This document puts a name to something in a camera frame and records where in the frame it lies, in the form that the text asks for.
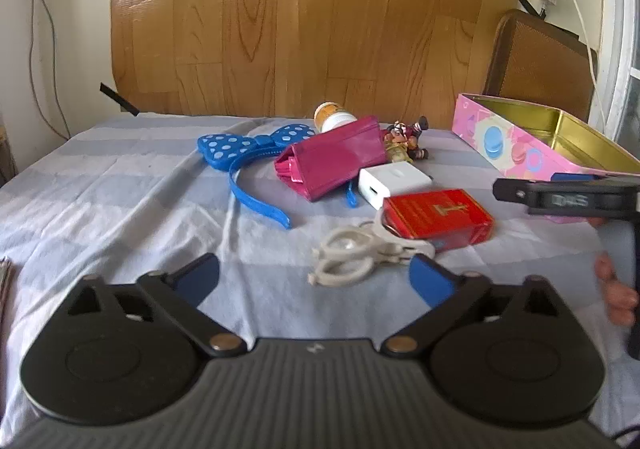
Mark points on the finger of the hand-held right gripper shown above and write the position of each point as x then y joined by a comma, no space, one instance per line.
510,190
572,176

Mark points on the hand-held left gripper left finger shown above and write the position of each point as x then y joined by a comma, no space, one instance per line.
197,279

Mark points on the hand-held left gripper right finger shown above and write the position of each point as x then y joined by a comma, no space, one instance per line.
425,279

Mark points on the white scissors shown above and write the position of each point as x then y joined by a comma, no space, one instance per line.
395,251

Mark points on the pink tin box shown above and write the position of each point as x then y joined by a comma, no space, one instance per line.
500,144

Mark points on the red box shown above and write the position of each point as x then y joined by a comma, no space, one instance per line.
435,216

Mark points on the white charger block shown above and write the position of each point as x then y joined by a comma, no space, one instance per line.
395,181

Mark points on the small cartoon figurine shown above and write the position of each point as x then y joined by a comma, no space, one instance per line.
406,133

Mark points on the blue polka dot bow headband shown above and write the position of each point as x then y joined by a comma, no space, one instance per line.
220,149

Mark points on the magenta wallet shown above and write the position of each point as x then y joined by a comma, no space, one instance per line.
330,159

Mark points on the person's right hand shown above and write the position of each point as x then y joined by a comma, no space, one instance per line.
617,294

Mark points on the striped grey bed sheet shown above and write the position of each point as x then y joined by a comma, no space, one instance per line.
125,209

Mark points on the brown chair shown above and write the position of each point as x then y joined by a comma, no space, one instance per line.
540,64

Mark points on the black tape strip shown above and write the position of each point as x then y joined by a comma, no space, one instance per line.
531,6
120,100

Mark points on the white capped pill bottle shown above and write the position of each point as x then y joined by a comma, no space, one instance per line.
332,119

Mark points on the white window frame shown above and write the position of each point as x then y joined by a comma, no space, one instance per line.
617,29

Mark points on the wood pattern wall sheet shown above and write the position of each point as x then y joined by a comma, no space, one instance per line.
300,29

